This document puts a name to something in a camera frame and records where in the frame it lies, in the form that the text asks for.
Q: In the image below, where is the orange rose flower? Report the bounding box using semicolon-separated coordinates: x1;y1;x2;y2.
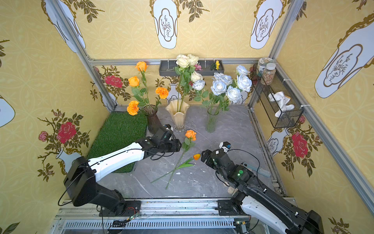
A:
128;76;148;107

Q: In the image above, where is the green artificial grass mat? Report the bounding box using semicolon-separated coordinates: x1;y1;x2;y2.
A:
87;112;148;159

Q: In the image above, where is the grey wall shelf tray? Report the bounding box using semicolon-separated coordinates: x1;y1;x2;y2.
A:
158;59;225;77

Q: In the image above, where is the purple ribbed glass vase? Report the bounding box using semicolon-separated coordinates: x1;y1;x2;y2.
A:
143;105;162;134

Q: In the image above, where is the black wire basket shelf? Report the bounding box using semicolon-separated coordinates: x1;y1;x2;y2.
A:
249;64;304;128

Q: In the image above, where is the white rose pile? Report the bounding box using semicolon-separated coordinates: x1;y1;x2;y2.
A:
192;80;214;115

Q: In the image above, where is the jar with white lid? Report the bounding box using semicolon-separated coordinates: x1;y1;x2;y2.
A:
261;63;276;85

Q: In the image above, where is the cream rose flower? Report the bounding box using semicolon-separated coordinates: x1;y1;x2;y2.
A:
174;54;200;113

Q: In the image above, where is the small orange flower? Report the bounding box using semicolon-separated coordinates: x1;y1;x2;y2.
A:
165;130;196;190
135;61;150;106

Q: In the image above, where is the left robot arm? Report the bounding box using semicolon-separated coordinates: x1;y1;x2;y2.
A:
63;124;182;216

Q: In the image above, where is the pink flower on shelf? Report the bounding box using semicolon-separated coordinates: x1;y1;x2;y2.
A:
195;64;202;71

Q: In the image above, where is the cream rose single stem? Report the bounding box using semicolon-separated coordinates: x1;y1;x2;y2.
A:
178;68;203;101

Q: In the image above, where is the teal scrub brush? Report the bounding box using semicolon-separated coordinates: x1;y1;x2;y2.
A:
243;163;271;178

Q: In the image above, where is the jar with patterned lid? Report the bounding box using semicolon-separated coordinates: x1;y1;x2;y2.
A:
257;58;274;77

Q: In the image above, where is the orange carnation flower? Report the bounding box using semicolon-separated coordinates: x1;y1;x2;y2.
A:
127;100;146;116

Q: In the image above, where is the orange tulip flower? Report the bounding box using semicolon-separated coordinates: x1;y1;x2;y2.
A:
151;154;201;183

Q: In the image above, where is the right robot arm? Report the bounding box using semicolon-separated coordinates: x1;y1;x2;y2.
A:
201;148;323;234

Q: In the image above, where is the cream fluted glass vase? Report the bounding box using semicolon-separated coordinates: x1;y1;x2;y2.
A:
166;99;190;132

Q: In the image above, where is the yellow flower on shelf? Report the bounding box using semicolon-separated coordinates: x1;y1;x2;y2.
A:
214;60;220;71

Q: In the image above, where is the white cloth figure in basket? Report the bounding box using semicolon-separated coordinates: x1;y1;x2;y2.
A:
268;91;295;118

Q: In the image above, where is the orange marigold flower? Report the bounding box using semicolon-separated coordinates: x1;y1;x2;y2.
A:
155;87;168;108

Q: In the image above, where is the clear glass vase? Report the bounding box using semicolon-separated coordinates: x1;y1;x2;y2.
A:
206;106;219;133

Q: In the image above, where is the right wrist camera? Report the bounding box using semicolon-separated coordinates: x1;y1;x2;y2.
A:
219;141;231;153

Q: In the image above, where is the white rose flower large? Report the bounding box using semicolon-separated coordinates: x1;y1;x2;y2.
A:
221;74;233;86

